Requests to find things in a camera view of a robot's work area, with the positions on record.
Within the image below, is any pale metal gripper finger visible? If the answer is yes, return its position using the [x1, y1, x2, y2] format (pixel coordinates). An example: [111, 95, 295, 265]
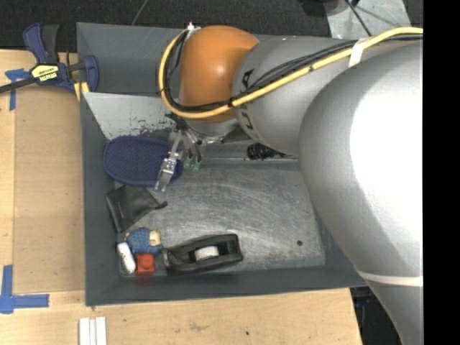
[163, 159, 180, 193]
[155, 157, 173, 193]

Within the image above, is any black pouch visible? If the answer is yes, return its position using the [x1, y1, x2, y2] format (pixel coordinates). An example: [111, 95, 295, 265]
[104, 184, 169, 234]

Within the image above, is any blue toy figure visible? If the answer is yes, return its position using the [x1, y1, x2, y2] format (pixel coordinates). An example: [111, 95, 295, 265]
[124, 226, 165, 257]

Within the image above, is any black tape dispenser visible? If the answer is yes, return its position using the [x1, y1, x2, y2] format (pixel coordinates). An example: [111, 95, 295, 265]
[162, 233, 244, 276]

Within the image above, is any grey metal bin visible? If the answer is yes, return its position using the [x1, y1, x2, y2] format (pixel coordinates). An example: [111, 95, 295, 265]
[75, 22, 368, 307]

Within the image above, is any small white tube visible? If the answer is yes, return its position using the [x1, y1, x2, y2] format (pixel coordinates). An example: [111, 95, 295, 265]
[116, 241, 137, 275]

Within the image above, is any red toy block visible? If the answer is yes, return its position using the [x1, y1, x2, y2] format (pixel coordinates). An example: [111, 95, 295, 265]
[134, 253, 157, 277]

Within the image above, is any pale wood board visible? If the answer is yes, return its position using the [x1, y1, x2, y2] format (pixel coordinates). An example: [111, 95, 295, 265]
[11, 83, 88, 296]

